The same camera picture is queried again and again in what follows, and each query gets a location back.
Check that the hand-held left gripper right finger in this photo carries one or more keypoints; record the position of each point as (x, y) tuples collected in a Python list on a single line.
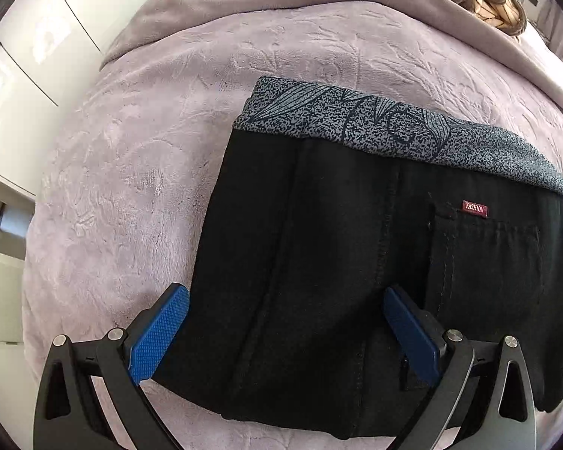
[(410, 333)]

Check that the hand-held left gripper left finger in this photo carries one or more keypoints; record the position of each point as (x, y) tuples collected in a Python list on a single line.
[(159, 333)]

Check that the black pants with grey waistband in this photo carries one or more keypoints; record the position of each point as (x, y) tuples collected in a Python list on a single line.
[(309, 243)]

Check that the mauve embossed plush blanket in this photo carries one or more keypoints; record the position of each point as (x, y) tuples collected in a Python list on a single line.
[(145, 173)]

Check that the white glossy wardrobe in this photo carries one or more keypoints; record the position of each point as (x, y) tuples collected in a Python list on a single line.
[(37, 33)]

